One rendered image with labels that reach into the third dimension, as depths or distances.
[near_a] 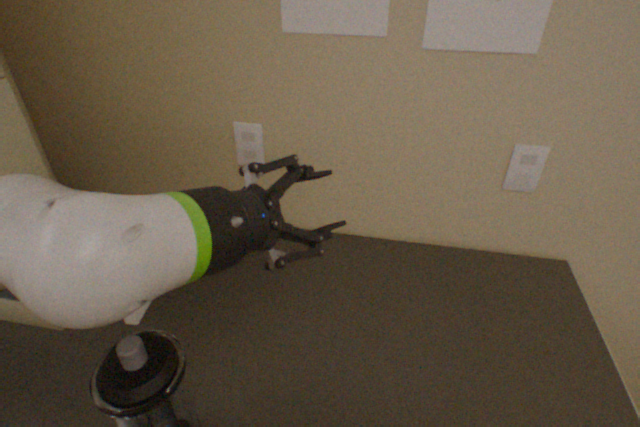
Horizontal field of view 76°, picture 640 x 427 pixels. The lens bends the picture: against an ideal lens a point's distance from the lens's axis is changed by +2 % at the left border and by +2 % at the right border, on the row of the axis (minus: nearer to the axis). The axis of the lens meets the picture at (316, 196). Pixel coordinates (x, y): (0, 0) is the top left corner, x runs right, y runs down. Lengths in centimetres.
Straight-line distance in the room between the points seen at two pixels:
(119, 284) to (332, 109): 68
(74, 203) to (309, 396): 54
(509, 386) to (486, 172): 44
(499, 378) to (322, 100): 64
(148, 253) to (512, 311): 78
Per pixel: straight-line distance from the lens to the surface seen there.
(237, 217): 41
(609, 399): 92
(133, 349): 53
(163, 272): 37
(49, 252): 34
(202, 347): 85
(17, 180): 47
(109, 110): 116
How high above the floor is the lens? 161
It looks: 34 degrees down
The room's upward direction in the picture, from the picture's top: straight up
